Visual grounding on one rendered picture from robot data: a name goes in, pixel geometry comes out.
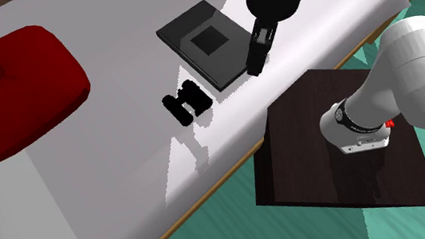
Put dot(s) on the red pillow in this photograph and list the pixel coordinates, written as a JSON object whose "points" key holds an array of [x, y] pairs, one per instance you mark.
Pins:
{"points": [[19, 94]]}

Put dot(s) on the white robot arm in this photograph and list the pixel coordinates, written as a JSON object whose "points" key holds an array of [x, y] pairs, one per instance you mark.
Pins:
{"points": [[407, 77]]}

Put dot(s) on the black binoculars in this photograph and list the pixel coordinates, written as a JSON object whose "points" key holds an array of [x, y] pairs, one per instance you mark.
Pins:
{"points": [[191, 99]]}

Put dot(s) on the white bed with wooden frame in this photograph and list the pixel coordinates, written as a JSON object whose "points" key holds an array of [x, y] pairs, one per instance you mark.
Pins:
{"points": [[103, 164]]}

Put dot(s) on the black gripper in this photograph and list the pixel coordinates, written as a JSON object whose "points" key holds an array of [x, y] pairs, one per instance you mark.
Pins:
{"points": [[271, 4]]}

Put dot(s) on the dark wooden robot stand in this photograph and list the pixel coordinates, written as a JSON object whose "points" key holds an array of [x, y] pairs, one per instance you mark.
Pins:
{"points": [[303, 165]]}

